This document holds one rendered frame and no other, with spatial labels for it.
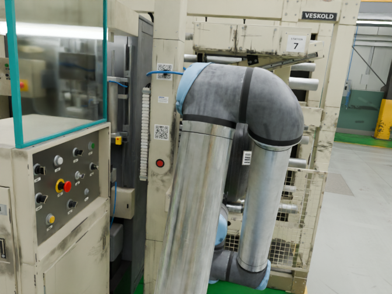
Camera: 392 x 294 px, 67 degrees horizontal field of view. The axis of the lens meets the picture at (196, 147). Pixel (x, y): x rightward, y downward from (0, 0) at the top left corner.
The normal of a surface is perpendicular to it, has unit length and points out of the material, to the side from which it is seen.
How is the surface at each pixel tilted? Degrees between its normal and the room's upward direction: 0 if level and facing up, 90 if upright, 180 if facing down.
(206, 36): 90
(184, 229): 76
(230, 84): 71
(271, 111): 95
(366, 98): 90
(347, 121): 90
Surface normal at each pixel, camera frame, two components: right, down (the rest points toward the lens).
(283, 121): 0.11, 0.34
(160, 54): -0.15, 0.22
